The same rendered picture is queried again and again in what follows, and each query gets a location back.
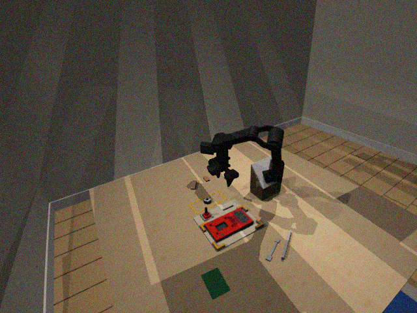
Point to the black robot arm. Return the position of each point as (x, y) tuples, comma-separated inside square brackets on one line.
[(222, 142)]

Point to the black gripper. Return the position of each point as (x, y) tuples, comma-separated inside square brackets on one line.
[(229, 175)]

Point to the dark green rectangular mat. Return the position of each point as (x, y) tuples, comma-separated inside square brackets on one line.
[(215, 283)]

